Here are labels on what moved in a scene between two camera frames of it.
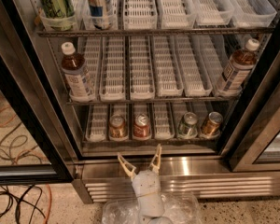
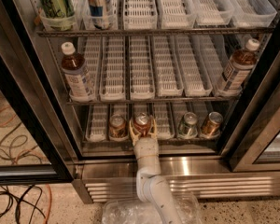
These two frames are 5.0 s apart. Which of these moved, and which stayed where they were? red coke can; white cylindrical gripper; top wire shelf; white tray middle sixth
Moved: white cylindrical gripper
Stayed: top wire shelf; red coke can; white tray middle sixth
